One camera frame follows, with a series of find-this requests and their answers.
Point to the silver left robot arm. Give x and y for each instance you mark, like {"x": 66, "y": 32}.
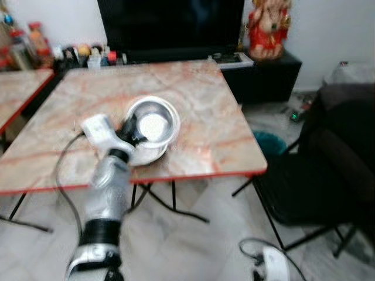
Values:
{"x": 107, "y": 190}

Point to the red capped orange bottle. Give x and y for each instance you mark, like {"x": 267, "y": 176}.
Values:
{"x": 40, "y": 44}

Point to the power strip with green light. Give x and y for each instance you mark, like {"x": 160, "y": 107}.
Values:
{"x": 297, "y": 114}

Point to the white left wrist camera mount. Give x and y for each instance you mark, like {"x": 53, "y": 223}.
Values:
{"x": 99, "y": 129}

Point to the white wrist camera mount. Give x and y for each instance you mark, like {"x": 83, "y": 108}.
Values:
{"x": 99, "y": 129}
{"x": 275, "y": 266}

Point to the marble side table red edge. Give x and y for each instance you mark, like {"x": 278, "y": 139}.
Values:
{"x": 20, "y": 88}

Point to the teal round stool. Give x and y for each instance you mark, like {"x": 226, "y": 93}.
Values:
{"x": 268, "y": 142}

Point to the black flat television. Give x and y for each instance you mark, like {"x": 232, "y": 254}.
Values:
{"x": 170, "y": 23}

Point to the small yellow round figurine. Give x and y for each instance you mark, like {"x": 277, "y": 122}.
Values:
{"x": 84, "y": 50}

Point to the red and gold idol statue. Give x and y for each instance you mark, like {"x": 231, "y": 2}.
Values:
{"x": 268, "y": 32}

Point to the white set-top box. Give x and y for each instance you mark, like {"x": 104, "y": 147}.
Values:
{"x": 231, "y": 60}

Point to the small white bottle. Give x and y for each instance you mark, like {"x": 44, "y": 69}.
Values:
{"x": 94, "y": 60}

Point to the black folding chair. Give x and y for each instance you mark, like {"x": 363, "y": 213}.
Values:
{"x": 328, "y": 175}

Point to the large marble folding table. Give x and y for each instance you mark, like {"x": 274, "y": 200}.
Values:
{"x": 199, "y": 111}

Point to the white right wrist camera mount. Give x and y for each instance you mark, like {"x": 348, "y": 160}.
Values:
{"x": 275, "y": 266}

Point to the red lidded glass jar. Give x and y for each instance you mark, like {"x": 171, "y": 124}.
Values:
{"x": 20, "y": 52}

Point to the round steel bowl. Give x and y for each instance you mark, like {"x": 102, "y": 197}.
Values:
{"x": 157, "y": 126}

